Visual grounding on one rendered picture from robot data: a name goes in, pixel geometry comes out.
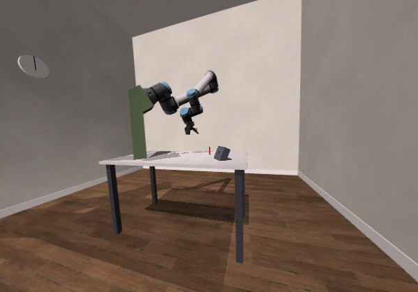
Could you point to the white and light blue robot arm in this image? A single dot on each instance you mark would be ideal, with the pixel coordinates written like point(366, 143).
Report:
point(162, 92)

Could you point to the dark grey sloped panel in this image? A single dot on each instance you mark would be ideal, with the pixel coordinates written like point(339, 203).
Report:
point(222, 153)

